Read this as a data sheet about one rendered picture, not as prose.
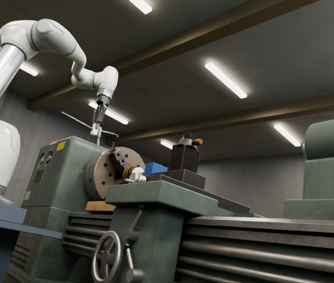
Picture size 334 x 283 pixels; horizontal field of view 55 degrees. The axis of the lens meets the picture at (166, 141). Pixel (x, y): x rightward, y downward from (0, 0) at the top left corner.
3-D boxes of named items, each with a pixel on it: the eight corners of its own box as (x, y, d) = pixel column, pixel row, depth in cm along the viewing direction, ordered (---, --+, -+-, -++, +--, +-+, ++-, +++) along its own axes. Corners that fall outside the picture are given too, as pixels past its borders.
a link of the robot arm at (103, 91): (103, 84, 188) (100, 93, 186) (115, 91, 193) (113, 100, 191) (96, 88, 195) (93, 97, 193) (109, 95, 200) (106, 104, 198)
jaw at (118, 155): (113, 173, 165) (105, 151, 164) (121, 169, 168) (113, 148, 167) (124, 171, 156) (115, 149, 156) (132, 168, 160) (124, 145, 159)
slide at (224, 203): (127, 190, 109) (129, 178, 111) (213, 218, 132) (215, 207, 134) (158, 188, 95) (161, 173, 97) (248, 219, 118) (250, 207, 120)
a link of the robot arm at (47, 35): (78, 32, 150) (54, 32, 154) (56, 10, 133) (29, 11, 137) (73, 58, 148) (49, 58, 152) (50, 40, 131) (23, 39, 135)
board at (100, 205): (85, 210, 142) (87, 201, 144) (149, 226, 162) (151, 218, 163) (118, 211, 119) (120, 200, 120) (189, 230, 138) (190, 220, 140)
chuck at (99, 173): (77, 195, 157) (99, 138, 170) (128, 215, 173) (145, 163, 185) (84, 194, 150) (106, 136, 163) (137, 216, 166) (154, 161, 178)
